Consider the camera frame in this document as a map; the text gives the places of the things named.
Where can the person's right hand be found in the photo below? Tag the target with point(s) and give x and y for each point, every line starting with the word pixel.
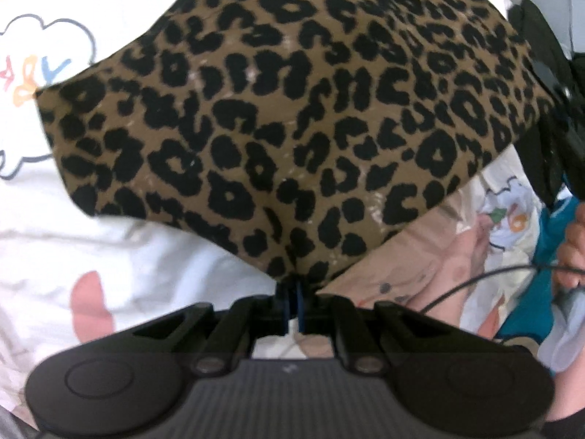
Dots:
pixel 571 256

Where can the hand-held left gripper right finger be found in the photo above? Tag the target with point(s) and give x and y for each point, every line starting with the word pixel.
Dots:
pixel 301 305

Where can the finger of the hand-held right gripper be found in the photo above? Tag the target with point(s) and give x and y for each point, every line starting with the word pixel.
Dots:
pixel 546 75

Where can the leopard print shorts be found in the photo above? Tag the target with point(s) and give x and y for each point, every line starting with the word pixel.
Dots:
pixel 297 114

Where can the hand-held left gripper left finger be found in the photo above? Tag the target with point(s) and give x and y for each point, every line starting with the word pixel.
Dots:
pixel 285 305

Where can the white printed bedsheet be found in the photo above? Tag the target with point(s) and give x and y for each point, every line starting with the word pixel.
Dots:
pixel 137 256

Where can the teal printed garment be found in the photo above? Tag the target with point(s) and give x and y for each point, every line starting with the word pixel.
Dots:
pixel 544 242

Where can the black clothing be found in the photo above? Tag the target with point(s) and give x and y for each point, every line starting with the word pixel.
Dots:
pixel 541 32

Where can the person's bare foot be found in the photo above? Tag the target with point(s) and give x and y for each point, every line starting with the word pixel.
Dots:
pixel 452 270

